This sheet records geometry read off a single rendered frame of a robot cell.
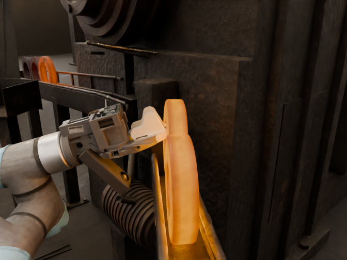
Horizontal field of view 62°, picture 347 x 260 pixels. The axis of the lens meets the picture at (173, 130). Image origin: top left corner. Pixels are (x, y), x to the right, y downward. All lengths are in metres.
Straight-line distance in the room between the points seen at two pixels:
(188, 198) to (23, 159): 0.33
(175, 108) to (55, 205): 0.30
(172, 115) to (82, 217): 1.22
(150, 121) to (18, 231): 0.28
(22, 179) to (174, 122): 0.30
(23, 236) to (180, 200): 0.29
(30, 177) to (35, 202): 0.05
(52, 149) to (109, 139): 0.10
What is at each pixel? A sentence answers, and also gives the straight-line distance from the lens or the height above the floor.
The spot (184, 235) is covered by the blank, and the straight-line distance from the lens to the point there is 0.39.
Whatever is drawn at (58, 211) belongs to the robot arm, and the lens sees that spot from 0.64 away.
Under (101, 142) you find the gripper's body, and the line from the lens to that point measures 0.53.
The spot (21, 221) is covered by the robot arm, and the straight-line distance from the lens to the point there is 0.57.
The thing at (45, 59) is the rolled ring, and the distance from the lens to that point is 1.65.
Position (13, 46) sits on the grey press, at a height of 0.73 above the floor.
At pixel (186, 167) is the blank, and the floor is 0.78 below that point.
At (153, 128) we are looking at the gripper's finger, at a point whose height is 0.77.
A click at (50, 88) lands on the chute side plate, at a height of 0.65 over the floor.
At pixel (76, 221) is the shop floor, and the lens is 1.64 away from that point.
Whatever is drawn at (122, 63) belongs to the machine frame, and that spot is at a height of 0.82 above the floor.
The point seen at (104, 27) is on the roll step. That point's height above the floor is 0.94.
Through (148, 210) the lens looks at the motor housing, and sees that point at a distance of 0.73.
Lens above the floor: 0.95
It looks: 20 degrees down
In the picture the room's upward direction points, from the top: straight up
